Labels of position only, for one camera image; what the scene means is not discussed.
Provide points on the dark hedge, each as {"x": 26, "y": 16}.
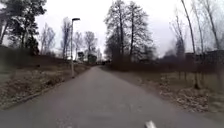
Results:
{"x": 150, "y": 65}

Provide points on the distant building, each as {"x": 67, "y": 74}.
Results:
{"x": 87, "y": 58}

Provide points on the row of bare trees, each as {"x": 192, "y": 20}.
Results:
{"x": 71, "y": 41}

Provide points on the dark building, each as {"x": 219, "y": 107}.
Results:
{"x": 210, "y": 56}

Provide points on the group of tall bare trees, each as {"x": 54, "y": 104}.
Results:
{"x": 128, "y": 30}

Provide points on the robot's own part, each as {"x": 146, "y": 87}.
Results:
{"x": 150, "y": 124}

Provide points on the dry grass verge with leaves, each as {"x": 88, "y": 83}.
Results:
{"x": 186, "y": 91}

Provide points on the grey street lamp pole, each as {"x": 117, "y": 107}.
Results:
{"x": 72, "y": 46}

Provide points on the grey asphalt path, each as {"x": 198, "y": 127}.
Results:
{"x": 96, "y": 96}

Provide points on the dark pine trees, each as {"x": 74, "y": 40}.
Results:
{"x": 21, "y": 23}

